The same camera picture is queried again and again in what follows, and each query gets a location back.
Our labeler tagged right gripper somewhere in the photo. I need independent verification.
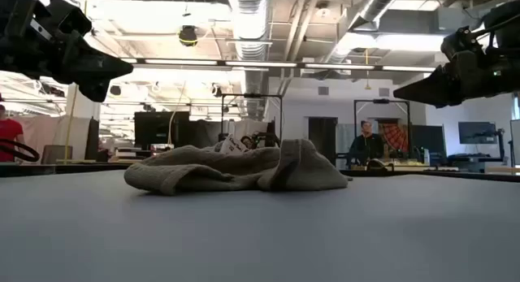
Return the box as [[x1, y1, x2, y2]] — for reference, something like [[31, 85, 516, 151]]
[[392, 45, 520, 110]]

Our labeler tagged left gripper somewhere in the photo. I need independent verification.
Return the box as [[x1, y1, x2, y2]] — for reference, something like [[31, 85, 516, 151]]
[[0, 33, 135, 104]]

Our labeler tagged grey-beige terry towel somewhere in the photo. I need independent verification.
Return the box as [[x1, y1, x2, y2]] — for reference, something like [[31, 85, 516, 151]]
[[123, 138, 349, 197]]

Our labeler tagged black monitor on arm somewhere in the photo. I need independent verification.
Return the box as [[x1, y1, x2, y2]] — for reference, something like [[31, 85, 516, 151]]
[[457, 121, 498, 145]]

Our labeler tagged dark display panel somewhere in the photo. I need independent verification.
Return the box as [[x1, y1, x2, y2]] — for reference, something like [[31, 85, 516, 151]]
[[409, 124, 447, 158]]

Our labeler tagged black upright panel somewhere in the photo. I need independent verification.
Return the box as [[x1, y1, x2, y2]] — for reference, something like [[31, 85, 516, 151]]
[[84, 118, 101, 161]]

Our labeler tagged pink curtain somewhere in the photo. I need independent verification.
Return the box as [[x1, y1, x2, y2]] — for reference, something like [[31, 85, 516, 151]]
[[11, 115, 93, 165]]

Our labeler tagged large black monitor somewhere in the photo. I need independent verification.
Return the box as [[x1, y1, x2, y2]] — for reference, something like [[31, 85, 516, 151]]
[[133, 111, 191, 151]]

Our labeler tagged white board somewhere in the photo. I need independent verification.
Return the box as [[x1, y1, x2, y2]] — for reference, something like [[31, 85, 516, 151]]
[[509, 119, 520, 166]]

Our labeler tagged dark door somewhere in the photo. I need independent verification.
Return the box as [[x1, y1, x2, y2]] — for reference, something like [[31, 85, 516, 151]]
[[307, 116, 339, 166]]

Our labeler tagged long ceiling light strip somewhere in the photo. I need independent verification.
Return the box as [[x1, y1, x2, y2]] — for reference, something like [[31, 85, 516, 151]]
[[121, 57, 438, 74]]

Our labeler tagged black metal frame stand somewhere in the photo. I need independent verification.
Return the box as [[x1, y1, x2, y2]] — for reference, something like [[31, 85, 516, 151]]
[[219, 93, 284, 147], [353, 98, 412, 161]]

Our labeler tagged red patterned wall hanging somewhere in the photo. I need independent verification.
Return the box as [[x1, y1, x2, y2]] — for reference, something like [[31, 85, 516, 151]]
[[377, 121, 410, 153]]

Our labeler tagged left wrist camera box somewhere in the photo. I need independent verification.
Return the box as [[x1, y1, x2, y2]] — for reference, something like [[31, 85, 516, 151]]
[[47, 0, 93, 38]]

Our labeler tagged black table frame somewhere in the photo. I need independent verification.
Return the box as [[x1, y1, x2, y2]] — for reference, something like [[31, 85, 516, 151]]
[[0, 163, 520, 184]]

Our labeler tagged black hose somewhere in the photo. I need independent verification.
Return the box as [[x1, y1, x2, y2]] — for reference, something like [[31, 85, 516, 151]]
[[0, 138, 41, 163]]

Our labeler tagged smooth silver ceiling duct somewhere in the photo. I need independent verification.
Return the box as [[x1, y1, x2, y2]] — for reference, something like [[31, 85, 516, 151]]
[[324, 0, 407, 66]]

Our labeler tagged ribbed silver ceiling duct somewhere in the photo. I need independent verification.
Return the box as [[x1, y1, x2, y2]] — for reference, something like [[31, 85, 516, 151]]
[[226, 0, 271, 120]]

